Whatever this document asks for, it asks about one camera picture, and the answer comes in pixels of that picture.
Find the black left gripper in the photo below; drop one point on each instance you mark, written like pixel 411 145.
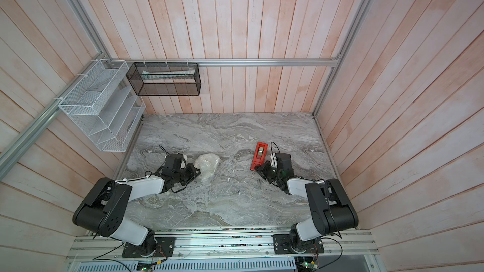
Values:
pixel 193 173

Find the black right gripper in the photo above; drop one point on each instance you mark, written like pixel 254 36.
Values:
pixel 265 167

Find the red tape dispenser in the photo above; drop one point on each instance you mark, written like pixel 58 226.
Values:
pixel 259 155

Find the clear bubble wrap sheet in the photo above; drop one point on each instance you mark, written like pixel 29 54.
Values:
pixel 208 165

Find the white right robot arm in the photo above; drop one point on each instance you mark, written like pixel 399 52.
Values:
pixel 330 208

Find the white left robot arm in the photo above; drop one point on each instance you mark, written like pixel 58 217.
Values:
pixel 103 209

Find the black mesh basket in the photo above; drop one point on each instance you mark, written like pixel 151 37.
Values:
pixel 165 78

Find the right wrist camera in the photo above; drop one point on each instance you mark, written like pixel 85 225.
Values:
pixel 273 160

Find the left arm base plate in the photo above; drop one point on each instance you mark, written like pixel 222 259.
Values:
pixel 154 246

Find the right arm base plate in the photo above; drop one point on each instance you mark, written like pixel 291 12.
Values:
pixel 291 244

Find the white wire mesh shelf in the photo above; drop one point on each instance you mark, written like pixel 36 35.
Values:
pixel 103 108

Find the aluminium frame rail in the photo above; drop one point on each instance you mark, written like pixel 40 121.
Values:
pixel 306 62

